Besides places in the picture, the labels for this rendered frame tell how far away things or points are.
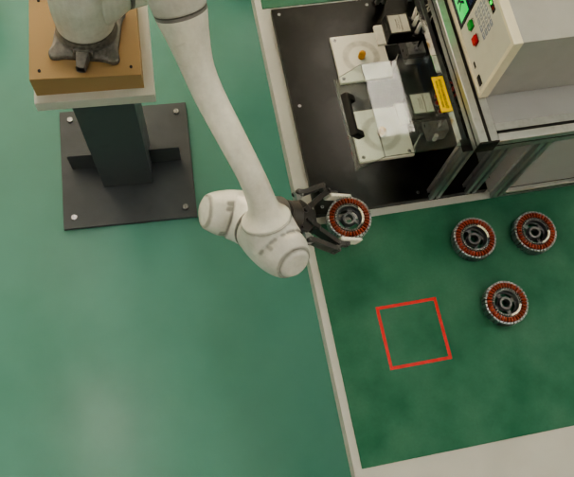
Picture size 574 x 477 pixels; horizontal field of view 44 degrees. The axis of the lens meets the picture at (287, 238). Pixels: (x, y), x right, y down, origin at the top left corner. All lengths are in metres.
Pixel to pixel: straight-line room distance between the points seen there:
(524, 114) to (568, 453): 0.81
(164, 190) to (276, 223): 1.31
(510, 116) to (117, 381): 1.55
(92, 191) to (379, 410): 1.43
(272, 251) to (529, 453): 0.83
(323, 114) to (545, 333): 0.81
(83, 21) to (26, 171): 1.04
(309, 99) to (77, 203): 1.08
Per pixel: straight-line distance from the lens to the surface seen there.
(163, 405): 2.47
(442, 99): 1.69
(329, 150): 1.90
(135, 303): 2.55
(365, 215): 1.77
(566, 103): 1.73
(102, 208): 2.66
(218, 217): 1.50
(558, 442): 1.88
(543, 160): 1.86
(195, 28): 1.33
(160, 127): 2.78
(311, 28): 2.09
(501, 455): 1.82
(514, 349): 1.87
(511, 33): 1.51
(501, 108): 1.66
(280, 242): 1.38
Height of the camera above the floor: 2.45
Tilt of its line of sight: 70 degrees down
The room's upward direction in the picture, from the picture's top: 14 degrees clockwise
